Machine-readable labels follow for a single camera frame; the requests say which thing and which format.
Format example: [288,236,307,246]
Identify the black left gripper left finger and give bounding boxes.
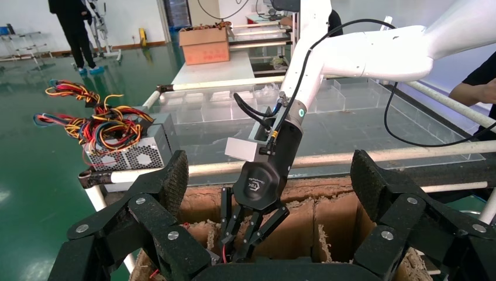
[47,150,212,281]

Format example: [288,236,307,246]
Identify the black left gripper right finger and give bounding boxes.
[350,149,496,281]

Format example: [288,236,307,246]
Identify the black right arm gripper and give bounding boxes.
[219,119,304,263]

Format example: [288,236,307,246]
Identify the operator bare forearm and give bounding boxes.
[449,79,496,107]

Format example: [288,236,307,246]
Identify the operator arm black sleeve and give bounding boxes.
[461,50,496,141]

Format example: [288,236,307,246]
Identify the torn brown cardboard box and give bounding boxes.
[129,177,435,281]

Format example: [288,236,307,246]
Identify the grey perforated power supply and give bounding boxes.
[83,124,175,172]

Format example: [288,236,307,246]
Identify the grey power supply box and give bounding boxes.
[149,112,182,164]

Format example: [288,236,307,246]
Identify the clear acrylic divider tray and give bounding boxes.
[157,77,485,183]

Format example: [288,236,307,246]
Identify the crumpled clear plastic bag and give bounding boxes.
[259,83,280,98]

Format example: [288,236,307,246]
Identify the white table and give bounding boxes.
[170,50,257,86]

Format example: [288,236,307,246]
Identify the intact brown cardboard box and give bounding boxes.
[178,25,231,66]

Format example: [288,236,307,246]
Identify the pipe rack workbench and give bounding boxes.
[228,19,295,76]

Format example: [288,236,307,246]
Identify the grey equipment stand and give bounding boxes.
[85,0,123,61]

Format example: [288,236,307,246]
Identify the metal folding rack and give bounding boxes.
[0,25,53,65]

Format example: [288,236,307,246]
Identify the standing person in black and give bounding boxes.
[47,0,105,76]

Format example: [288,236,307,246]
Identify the person in dark clothes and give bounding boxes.
[327,9,345,37]

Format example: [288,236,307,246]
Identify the white frame pipe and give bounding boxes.
[157,76,285,94]
[84,185,136,274]
[478,188,496,225]
[141,90,161,111]
[405,80,496,131]
[420,181,488,194]
[77,140,496,190]

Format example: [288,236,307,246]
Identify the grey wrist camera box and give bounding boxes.
[225,118,280,163]

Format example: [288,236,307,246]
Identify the long black cable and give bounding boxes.
[267,18,496,156]

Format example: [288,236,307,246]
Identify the multicoloured wire bundle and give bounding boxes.
[33,79,155,156]

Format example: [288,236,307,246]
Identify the short black wrist cable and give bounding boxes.
[232,92,274,132]

